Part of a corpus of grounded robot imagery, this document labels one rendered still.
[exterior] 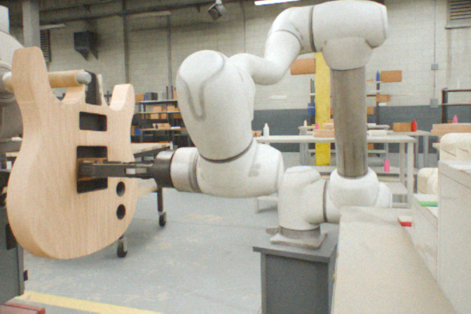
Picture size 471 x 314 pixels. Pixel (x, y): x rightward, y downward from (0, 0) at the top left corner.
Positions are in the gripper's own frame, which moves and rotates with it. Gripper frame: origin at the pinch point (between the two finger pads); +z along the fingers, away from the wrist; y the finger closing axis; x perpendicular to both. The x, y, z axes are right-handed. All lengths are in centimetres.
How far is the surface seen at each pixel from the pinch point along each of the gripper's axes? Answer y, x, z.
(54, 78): -8.8, 18.5, 2.7
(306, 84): 1080, 209, 73
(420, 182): 17, -3, -67
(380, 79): 529, 111, -102
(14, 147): 3.3, 4.8, 26.9
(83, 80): -8.0, 17.6, -3.8
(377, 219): 21, -12, -59
